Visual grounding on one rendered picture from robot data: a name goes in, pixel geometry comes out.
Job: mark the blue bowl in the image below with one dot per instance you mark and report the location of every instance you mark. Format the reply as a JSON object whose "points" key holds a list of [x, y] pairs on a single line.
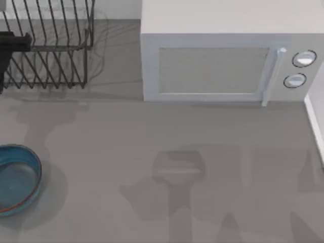
{"points": [[17, 182]]}

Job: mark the microwave door with window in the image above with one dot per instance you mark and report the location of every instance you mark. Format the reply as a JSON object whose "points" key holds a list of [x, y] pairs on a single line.
{"points": [[212, 71]]}

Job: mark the pale microwave oven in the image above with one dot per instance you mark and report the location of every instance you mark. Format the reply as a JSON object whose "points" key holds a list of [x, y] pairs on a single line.
{"points": [[227, 17]]}

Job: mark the small microwave knob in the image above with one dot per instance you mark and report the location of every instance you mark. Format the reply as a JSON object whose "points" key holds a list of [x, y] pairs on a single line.
{"points": [[294, 80]]}

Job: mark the large microwave knob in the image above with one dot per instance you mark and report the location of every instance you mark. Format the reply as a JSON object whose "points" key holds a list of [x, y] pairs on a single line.
{"points": [[304, 58]]}

